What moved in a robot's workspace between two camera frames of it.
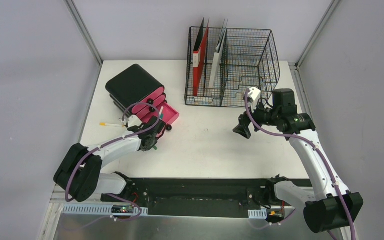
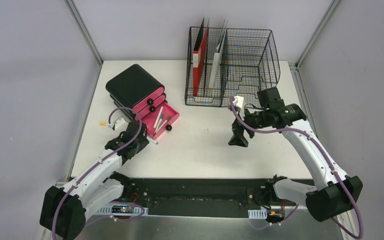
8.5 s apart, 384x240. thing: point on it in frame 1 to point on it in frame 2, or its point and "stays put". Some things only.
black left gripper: [158, 125] to [136, 129]
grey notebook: [217, 56] stays put
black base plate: [199, 197] stays put
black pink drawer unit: [135, 91] stays put
